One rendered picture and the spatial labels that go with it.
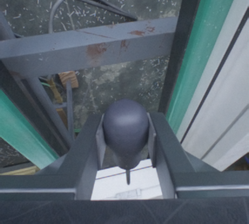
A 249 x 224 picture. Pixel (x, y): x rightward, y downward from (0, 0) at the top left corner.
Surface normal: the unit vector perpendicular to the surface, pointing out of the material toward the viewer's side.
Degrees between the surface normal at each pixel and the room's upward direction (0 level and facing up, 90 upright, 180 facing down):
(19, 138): 0
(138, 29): 90
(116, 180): 90
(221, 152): 90
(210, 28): 0
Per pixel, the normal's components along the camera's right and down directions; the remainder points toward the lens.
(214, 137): -0.97, 0.19
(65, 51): 0.22, 0.77
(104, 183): -0.03, -0.61
